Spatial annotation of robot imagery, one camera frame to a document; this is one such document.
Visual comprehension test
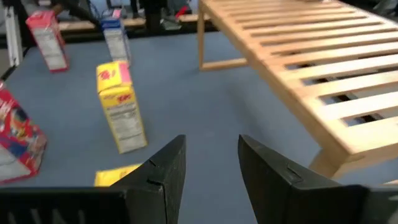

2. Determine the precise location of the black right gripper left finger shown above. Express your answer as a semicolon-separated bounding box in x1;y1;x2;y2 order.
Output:
0;134;187;224

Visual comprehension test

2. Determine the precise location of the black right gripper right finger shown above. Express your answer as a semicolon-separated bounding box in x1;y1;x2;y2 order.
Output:
238;134;398;224

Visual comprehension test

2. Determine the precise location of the yellow Corn Pops cereal box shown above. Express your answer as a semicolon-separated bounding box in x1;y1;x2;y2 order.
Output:
94;163;144;187
95;60;149;155

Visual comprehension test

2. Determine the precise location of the red Froot Loops cereal box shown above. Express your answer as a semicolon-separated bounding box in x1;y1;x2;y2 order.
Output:
25;9;70;74
0;80;48;185

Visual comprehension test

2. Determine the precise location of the blue Frosted Flakes cereal box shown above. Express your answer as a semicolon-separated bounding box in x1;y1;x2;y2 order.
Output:
99;15;132;65

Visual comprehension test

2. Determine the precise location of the wooden slatted shelf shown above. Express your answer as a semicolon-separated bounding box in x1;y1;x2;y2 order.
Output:
197;0;398;187

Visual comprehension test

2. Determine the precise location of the silver metal post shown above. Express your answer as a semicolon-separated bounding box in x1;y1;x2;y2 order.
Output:
2;5;25;68

